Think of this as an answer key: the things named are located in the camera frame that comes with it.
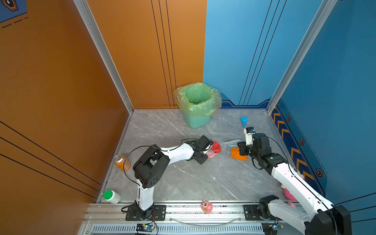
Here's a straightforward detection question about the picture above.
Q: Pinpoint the left green circuit board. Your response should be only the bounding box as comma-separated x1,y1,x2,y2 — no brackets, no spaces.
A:
136,223,156,235

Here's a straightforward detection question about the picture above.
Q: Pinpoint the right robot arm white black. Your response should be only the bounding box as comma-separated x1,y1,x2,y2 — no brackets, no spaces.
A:
238,132,352,235

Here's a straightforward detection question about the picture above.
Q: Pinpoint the pink paper scrap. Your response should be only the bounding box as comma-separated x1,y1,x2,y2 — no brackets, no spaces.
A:
206,150,218,159

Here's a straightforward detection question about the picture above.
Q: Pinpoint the pink pig toy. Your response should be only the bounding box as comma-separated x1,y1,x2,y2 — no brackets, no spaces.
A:
201,200,213,214

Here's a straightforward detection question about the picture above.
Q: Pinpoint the green trash bin with bag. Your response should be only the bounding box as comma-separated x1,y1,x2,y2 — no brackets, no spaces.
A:
173,83,222,128

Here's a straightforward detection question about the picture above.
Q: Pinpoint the blue paper scrap far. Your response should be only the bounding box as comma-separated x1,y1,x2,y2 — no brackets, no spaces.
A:
240,116,248,127

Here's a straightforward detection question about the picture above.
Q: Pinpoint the green circuit board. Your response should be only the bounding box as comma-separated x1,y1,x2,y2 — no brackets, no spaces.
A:
136,223,156,235
262,223,284,235

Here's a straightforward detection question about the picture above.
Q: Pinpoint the white bottle green cap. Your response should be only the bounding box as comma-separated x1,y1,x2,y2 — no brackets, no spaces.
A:
103,190,121,204

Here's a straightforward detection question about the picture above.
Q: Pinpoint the orange paper scrap left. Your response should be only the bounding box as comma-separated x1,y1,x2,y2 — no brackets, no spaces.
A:
230,147,248,161

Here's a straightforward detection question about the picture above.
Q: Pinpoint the red paper scrap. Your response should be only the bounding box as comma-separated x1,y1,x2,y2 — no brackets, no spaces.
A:
211,142,221,154

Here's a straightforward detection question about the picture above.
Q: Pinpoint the orange soda can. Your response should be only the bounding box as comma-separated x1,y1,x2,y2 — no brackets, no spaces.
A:
114,155,131,171

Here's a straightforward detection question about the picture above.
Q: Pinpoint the teal hand brush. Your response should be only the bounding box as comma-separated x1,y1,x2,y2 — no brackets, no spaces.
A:
224,140,241,147

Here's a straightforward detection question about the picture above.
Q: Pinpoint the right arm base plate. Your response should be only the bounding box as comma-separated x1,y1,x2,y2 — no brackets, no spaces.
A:
243,204,279,221

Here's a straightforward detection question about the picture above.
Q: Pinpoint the plush doll pink dress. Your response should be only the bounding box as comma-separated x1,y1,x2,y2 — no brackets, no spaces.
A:
281,184,297,209

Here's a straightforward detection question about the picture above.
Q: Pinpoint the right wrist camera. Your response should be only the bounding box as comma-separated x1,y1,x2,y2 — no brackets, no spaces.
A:
244,126,255,146

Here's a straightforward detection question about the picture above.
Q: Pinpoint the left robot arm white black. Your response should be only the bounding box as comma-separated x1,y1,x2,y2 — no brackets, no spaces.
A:
133,136,214,219

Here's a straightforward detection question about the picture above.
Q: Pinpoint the right green circuit board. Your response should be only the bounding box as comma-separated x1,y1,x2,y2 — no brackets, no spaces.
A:
262,223,284,235

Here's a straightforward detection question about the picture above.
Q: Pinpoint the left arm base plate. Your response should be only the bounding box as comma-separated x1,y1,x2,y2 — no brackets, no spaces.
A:
121,204,166,221

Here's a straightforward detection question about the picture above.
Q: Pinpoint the teal plastic dustpan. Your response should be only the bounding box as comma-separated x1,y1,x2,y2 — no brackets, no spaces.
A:
206,147,221,159

